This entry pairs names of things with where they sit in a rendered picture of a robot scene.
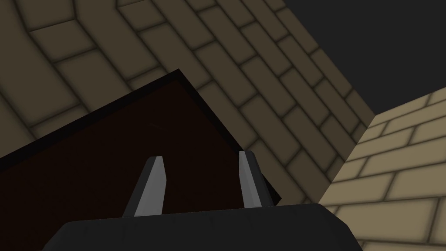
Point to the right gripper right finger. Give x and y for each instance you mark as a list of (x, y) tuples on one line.
[(252, 184)]

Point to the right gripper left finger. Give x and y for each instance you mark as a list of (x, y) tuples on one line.
[(150, 190)]

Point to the dark brown cupboard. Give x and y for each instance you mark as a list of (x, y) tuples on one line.
[(104, 153)]

